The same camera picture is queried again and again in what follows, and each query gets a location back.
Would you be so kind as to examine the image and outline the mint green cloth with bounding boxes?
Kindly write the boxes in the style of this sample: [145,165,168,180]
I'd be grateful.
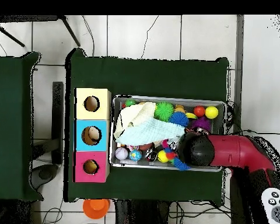
[115,117,186,146]

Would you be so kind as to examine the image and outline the silver mesh bin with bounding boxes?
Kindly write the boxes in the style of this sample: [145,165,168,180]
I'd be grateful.
[108,94,227,173]

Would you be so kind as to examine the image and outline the wooden box with three holes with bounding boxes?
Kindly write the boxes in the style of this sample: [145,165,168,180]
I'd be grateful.
[72,87,112,183]

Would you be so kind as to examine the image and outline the cream cloth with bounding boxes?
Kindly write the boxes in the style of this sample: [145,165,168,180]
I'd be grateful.
[113,101,157,138]

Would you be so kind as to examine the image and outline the green spiky ball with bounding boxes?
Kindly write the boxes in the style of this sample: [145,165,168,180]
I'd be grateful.
[153,101,175,122]

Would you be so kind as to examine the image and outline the globe print ball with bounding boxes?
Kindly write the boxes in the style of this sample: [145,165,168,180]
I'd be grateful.
[128,149,142,162]

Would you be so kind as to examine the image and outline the white baseball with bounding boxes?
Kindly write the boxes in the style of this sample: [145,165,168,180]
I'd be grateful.
[114,146,130,161]

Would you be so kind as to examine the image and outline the blue spiky ball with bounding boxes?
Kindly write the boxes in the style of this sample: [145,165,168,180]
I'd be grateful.
[168,111,190,128]

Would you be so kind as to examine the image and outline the small yellow ball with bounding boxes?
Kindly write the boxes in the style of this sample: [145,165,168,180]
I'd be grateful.
[157,149,170,163]

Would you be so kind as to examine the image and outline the dark green table cloth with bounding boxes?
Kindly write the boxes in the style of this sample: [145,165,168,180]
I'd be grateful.
[64,48,230,203]

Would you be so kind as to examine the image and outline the blue fuzzy ball with eyes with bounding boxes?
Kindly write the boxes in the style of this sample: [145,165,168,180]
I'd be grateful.
[173,157,191,172]

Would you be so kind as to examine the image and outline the red orange ball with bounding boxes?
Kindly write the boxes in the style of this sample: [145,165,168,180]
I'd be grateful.
[193,105,206,118]

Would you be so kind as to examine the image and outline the purple spiky ball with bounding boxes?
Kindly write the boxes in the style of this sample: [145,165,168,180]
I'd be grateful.
[191,116,212,132]

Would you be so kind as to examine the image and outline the yellow smooth ball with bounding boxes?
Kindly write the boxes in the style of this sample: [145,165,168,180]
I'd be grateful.
[205,106,219,120]

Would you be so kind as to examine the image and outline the black upright stand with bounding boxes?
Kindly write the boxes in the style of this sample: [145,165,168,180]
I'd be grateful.
[51,81,64,165]

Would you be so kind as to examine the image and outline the orange cone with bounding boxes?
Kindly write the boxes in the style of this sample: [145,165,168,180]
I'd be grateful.
[82,198,111,220]

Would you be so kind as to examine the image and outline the grey round stand base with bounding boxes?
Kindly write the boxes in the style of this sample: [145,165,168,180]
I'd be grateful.
[30,164,59,190]

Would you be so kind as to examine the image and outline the black tripod legs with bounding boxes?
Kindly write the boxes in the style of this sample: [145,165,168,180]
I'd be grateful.
[0,15,81,47]

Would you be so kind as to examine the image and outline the green cloth covered side table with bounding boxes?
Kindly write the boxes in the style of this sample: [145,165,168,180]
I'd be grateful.
[0,51,44,202]

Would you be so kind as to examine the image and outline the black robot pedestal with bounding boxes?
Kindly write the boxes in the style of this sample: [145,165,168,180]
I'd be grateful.
[114,199,171,224]

